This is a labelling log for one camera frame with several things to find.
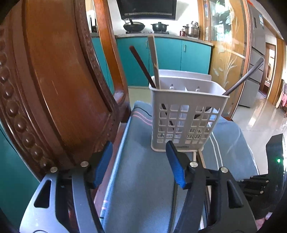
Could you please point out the steel stock pot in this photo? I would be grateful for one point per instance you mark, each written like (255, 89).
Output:
(192, 29)

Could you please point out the red-brown chopstick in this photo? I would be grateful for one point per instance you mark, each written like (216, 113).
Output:
(150, 84)

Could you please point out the carved wooden chair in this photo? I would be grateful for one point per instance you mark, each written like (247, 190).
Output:
(55, 104)

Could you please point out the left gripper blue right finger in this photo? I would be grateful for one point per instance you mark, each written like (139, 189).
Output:
(179, 163)

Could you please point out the teal lower cabinets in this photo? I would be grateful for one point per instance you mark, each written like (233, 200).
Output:
(173, 52)

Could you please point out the dark grey chopstick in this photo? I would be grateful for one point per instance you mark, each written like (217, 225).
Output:
(244, 77)

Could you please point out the right hand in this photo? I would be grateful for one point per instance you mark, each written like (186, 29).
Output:
(260, 222)

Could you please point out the silver refrigerator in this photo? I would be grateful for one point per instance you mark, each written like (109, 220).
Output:
(258, 50)

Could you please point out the glass sliding door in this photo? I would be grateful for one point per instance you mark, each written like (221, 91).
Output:
(226, 24)

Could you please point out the blue striped towel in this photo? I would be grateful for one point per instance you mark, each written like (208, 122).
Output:
(139, 195)

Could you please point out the black range hood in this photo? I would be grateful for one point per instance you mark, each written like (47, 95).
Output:
(165, 9)

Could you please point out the beige plastic utensil basket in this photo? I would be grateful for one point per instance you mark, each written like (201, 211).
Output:
(186, 108)

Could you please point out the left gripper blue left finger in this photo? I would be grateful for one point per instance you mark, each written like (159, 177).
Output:
(98, 164)

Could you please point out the black wok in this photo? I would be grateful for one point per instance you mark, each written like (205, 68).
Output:
(133, 26)

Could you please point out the black cooking pot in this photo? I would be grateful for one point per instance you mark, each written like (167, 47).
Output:
(159, 27)

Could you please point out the black chopstick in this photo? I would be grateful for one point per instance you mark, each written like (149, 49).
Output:
(173, 208)

